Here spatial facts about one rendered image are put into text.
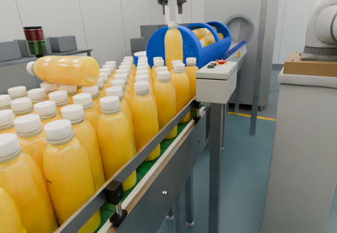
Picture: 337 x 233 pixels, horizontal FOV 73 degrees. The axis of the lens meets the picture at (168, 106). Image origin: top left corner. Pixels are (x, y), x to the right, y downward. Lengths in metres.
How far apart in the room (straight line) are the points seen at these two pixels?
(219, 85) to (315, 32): 0.62
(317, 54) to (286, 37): 4.89
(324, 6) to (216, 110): 0.65
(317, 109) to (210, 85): 0.62
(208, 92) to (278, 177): 0.80
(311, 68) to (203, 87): 0.58
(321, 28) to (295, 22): 4.89
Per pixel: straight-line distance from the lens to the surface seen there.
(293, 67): 1.18
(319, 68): 1.18
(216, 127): 0.86
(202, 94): 0.74
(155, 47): 1.17
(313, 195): 1.44
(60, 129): 0.38
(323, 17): 1.20
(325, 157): 1.31
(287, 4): 6.09
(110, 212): 0.52
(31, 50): 0.99
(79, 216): 0.42
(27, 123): 0.44
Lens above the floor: 1.25
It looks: 21 degrees down
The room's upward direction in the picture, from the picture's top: 3 degrees counter-clockwise
